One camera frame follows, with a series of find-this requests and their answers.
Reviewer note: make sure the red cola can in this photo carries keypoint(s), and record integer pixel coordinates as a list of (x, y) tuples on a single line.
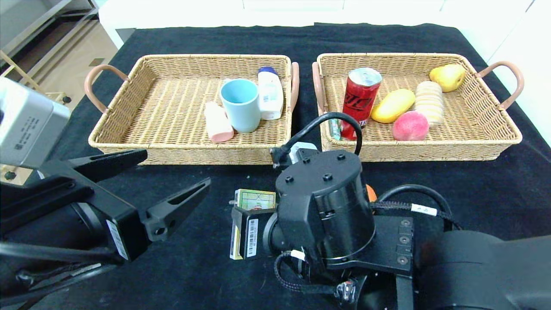
[(361, 99)]

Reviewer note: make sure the yellow pear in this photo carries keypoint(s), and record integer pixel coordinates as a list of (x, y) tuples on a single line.
[(450, 77)]

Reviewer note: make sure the pink plastic bottle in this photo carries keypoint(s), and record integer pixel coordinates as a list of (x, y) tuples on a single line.
[(217, 127)]

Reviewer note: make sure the wicker basket holding food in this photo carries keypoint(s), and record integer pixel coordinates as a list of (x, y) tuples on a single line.
[(473, 129)]

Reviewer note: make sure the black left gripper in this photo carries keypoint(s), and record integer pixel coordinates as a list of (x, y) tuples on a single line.
[(119, 230)]

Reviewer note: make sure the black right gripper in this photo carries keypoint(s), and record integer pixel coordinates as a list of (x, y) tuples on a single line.
[(251, 232)]

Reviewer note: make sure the pink peach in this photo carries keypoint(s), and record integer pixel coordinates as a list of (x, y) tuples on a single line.
[(409, 127)]

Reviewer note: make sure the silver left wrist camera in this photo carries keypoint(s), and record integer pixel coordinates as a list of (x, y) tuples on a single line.
[(26, 125)]

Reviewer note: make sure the orange fruit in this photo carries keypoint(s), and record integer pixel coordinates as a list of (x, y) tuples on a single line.
[(371, 193)]

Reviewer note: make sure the white cabinet doors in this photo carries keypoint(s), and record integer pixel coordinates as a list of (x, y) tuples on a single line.
[(516, 43)]

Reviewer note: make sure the yellow mango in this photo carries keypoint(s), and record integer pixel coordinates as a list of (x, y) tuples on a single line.
[(394, 105)]

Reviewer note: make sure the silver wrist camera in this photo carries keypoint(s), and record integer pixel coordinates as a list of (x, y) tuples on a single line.
[(26, 125), (301, 148)]

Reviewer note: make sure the light blue plastic mug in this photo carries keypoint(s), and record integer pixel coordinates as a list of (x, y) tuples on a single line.
[(241, 107)]

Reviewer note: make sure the small green tube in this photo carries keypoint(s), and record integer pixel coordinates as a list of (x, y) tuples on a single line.
[(335, 129)]

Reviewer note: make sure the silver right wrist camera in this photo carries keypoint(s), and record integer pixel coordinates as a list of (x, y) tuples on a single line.
[(301, 148)]

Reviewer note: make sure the white low cabinet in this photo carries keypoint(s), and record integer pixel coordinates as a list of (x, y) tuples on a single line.
[(129, 17)]

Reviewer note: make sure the grey metal shelf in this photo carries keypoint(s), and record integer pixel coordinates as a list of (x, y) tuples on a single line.
[(26, 13)]

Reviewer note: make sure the white lotion bottle blue cap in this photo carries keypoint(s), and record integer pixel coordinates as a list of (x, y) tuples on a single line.
[(271, 97)]

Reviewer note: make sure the playing card box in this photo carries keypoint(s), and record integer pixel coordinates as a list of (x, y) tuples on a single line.
[(256, 199)]

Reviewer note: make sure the wicker basket holding lotion bottle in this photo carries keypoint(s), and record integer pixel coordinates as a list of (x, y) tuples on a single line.
[(172, 107)]

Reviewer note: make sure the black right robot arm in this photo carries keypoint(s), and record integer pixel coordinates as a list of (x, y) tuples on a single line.
[(327, 202)]

